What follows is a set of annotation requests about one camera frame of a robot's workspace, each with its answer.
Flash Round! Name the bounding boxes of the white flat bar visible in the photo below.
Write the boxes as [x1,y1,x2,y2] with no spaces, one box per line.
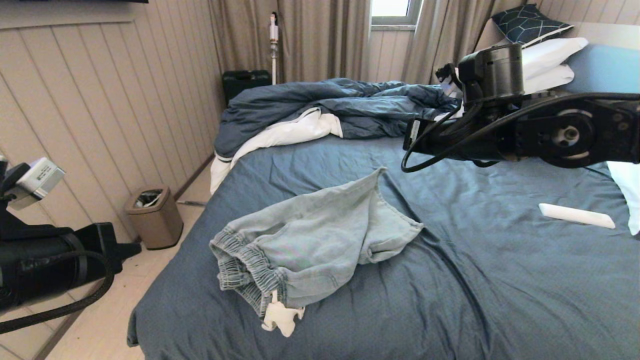
[539,202,617,230]

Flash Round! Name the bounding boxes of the black wall television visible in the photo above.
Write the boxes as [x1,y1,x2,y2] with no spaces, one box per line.
[20,0,149,4]

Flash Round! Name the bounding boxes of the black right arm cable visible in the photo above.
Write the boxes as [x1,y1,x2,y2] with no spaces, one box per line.
[401,92,640,174]

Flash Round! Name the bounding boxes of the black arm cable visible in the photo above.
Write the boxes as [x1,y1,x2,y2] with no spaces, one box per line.
[0,250,116,335]
[401,92,640,174]

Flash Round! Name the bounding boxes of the light blue denim shorts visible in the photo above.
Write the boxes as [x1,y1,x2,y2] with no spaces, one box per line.
[209,166,425,338]

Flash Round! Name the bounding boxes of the black hard case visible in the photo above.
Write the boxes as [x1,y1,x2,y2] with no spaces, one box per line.
[222,70,272,106]

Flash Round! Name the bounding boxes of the grey framed window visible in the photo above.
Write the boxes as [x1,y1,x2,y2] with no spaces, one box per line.
[371,0,423,31]

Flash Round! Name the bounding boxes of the brown trash bin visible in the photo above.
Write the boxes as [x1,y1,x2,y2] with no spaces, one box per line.
[125,186,184,251]

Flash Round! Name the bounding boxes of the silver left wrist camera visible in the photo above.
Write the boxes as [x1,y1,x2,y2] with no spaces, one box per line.
[5,157,66,211]

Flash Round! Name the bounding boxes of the white bed linen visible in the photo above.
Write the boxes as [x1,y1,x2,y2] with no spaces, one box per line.
[209,107,344,195]

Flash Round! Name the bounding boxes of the large white pillow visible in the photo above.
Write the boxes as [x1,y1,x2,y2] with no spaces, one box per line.
[465,37,590,83]

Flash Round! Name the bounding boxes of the dark blue crumpled duvet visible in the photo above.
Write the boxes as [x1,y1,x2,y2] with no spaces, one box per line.
[214,77,463,160]

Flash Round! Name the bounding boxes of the bed with blue sheet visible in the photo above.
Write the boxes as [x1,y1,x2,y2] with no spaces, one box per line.
[126,107,640,360]

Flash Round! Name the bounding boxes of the light blue headboard pad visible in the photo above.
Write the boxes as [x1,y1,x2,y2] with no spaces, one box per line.
[565,44,640,96]

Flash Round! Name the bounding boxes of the beige curtain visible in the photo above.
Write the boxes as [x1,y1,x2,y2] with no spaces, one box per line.
[207,0,372,85]
[401,0,526,86]

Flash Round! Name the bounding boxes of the white stick vacuum cleaner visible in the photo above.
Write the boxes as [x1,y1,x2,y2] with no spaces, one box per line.
[268,12,279,86]

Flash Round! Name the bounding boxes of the beige bed headboard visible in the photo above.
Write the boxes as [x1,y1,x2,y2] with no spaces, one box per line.
[475,19,640,51]

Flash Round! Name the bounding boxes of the dark patterned cushion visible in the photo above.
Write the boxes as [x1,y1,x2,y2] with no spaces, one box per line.
[491,4,575,47]

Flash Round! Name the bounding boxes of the black and white bin bag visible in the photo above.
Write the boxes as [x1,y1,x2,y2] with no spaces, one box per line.
[135,190,163,208]

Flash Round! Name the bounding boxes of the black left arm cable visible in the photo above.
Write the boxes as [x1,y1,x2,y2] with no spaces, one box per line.
[0,250,116,335]

